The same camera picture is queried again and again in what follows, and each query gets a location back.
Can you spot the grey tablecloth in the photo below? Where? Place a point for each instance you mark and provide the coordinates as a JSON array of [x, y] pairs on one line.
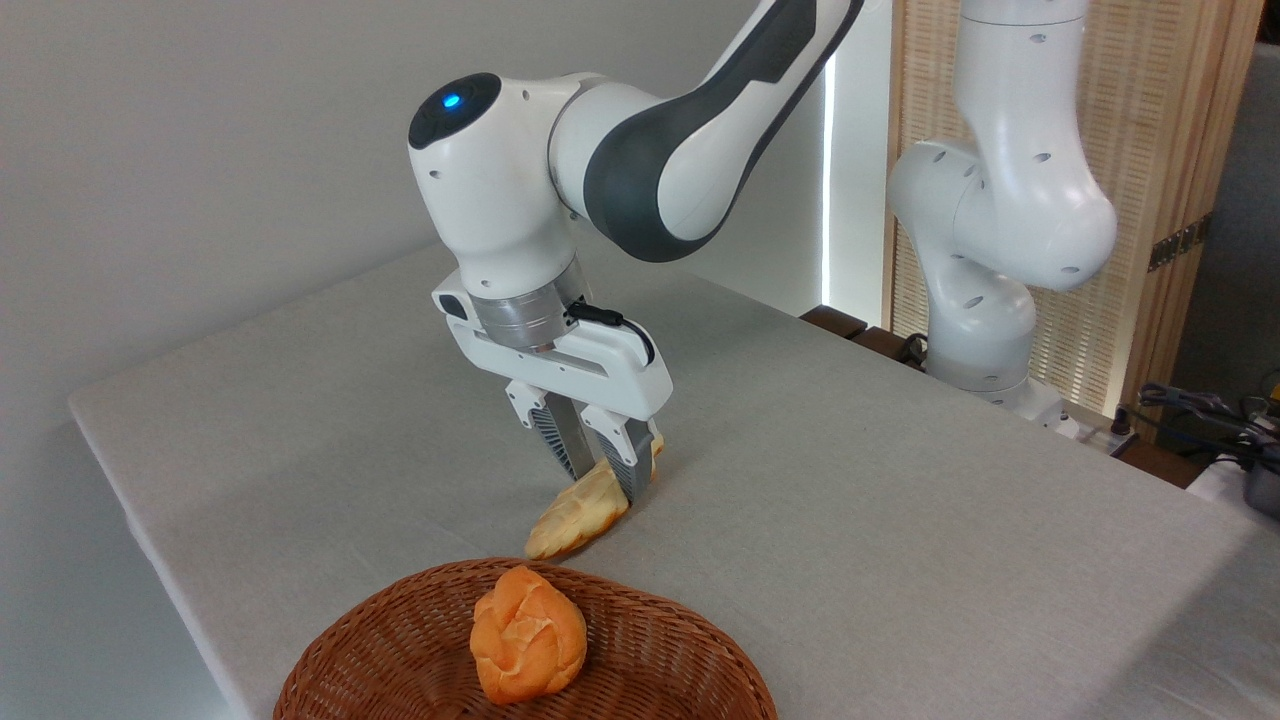
[[850, 520]]

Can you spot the dark grey metal pot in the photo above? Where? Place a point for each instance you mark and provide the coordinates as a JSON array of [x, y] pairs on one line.
[[1264, 492]]

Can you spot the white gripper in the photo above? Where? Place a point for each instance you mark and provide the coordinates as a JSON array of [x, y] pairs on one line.
[[620, 375]]

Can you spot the brown wicker basket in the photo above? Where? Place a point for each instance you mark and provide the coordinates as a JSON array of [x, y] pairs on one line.
[[640, 670]]

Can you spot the wooden slatted folding screen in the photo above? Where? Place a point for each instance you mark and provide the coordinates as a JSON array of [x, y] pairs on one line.
[[1160, 120]]

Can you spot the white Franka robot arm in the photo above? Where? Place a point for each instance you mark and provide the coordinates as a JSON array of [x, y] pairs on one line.
[[1000, 220]]

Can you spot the dark metal screen hinge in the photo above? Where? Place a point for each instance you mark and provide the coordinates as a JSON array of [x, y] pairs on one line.
[[1180, 243]]

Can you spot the dark brown wooden furniture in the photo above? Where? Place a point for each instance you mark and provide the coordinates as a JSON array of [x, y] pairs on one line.
[[835, 322]]

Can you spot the vertical white light strip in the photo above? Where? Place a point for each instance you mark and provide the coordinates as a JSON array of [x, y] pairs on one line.
[[829, 200]]

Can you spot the round orange bread roll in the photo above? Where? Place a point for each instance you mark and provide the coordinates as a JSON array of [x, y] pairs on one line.
[[528, 635]]

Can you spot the long pale bread loaf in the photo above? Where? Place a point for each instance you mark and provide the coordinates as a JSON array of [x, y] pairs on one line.
[[575, 515]]

